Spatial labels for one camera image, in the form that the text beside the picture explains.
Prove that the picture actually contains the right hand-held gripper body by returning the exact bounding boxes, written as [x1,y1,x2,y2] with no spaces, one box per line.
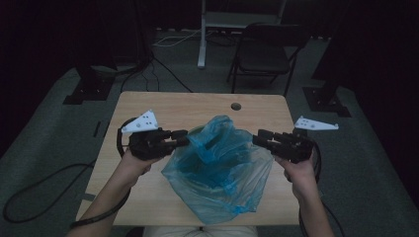
[271,116,340,165]

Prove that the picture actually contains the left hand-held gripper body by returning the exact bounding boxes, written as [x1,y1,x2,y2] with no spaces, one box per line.
[121,110,174,162]

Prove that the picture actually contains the blue plastic bag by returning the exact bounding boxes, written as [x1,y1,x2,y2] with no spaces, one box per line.
[161,115,275,225]

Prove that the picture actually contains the person's left hand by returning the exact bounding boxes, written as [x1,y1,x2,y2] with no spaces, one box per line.
[120,152,162,181]

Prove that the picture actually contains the person's right hand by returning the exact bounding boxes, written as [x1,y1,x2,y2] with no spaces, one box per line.
[275,156,317,196]

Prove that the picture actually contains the black metal stand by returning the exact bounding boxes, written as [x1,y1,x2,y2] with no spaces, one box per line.
[62,63,117,106]
[302,48,352,119]

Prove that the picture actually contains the black folding chair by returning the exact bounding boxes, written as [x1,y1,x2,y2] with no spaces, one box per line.
[226,22,310,98]

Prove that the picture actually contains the person's light clothing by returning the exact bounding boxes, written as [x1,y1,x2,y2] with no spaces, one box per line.
[142,225,259,237]

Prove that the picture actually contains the black curtain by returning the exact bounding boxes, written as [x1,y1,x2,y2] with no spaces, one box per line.
[310,0,419,201]
[0,0,151,156]

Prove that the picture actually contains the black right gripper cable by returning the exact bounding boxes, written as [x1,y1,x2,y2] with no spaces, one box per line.
[297,139,346,237]

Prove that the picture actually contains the black floor cable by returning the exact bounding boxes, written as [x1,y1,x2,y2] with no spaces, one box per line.
[2,159,98,224]
[119,53,195,94]

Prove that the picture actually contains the white floor cable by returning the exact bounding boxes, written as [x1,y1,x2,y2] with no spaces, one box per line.
[152,29,203,47]

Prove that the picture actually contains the white frame desk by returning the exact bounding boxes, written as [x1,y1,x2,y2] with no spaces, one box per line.
[197,0,288,69]

